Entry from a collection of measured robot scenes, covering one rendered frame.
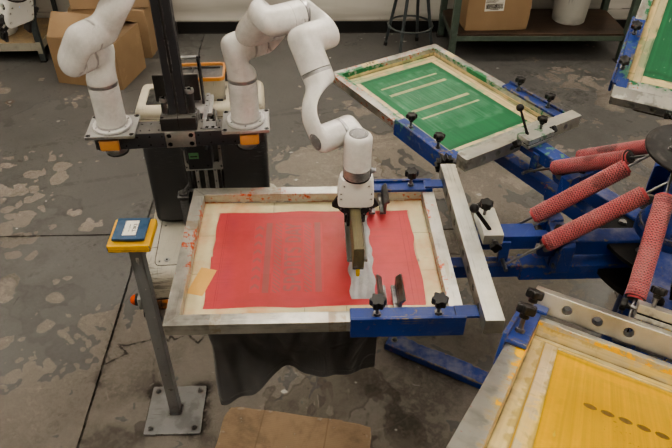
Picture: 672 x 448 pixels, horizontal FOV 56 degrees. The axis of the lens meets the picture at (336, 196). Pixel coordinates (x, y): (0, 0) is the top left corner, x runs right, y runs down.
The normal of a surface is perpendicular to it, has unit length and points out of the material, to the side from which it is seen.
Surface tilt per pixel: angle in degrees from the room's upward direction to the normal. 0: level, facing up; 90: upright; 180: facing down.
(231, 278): 0
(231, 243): 0
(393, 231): 0
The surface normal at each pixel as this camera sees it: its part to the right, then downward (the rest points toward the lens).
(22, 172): 0.01, -0.79
